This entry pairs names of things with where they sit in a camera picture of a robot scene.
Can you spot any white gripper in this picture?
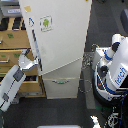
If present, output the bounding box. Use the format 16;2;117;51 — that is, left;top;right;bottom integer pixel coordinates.
18;48;41;71

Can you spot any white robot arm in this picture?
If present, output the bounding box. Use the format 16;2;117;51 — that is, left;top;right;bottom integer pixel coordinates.
0;50;40;112

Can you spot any white fridge body with drawers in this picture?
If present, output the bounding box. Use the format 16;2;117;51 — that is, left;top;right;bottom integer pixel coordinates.
43;59;82;99

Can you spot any wooden drawer cabinet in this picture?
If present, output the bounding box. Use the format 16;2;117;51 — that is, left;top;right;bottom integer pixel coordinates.
0;17;45;97

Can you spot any green android sticker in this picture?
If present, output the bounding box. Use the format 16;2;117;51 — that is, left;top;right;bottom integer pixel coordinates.
40;15;53;32

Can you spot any yellow sticky note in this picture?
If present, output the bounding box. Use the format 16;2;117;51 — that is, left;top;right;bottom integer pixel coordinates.
24;6;31;12

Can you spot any grey box on cabinet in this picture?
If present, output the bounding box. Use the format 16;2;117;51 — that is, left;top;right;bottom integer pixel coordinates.
1;6;22;17

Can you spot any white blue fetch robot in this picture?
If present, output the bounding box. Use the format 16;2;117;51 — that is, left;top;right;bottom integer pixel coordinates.
92;34;128;106

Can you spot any coiled cable on floor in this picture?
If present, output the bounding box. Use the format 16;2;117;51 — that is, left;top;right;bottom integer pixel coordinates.
78;43;100;94

